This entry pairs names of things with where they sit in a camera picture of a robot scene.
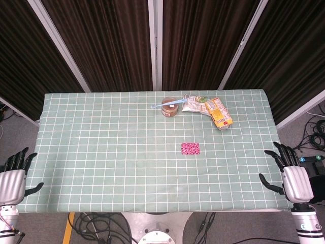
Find dark brown curtain panel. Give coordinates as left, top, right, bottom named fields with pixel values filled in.
left=224, top=0, right=325, bottom=125
left=41, top=0, right=153, bottom=93
left=0, top=0, right=85, bottom=120
left=161, top=0, right=260, bottom=91

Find grey robot pedestal base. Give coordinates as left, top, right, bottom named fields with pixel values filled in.
left=121, top=212, right=193, bottom=244

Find yellow floor tape strip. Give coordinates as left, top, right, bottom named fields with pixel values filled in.
left=62, top=212, right=76, bottom=244

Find clear jar with brown contents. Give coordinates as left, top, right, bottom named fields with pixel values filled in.
left=161, top=97, right=177, bottom=117

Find black trouser leg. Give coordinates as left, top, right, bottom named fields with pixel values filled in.
left=307, top=174, right=325, bottom=204

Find white partition bottom rail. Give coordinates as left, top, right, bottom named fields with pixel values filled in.
left=0, top=96, right=41, bottom=127
left=276, top=88, right=325, bottom=131

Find pink patterned card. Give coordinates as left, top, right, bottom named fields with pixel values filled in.
left=180, top=142, right=201, bottom=155

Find light blue spoon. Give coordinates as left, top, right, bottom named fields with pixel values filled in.
left=150, top=99, right=188, bottom=109

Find black floor cable bundle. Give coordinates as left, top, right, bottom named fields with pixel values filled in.
left=284, top=111, right=325, bottom=154
left=73, top=212, right=133, bottom=244

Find green checked tablecloth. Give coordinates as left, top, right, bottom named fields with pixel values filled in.
left=15, top=90, right=295, bottom=213

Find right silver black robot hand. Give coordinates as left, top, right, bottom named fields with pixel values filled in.
left=258, top=141, right=314, bottom=204

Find black cable with connectors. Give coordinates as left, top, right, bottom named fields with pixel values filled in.
left=198, top=212, right=216, bottom=238

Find yellow snack package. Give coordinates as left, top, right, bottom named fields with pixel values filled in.
left=204, top=97, right=234, bottom=128

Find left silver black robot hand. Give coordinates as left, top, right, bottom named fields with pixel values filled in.
left=0, top=146, right=44, bottom=206

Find thin floor cables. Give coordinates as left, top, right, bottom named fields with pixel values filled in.
left=0, top=103, right=15, bottom=121

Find clear plastic snack bag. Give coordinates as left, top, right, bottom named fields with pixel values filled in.
left=182, top=94, right=213, bottom=115

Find white partition frame post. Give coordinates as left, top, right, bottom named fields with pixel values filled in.
left=218, top=0, right=270, bottom=90
left=27, top=0, right=91, bottom=93
left=148, top=0, right=163, bottom=91

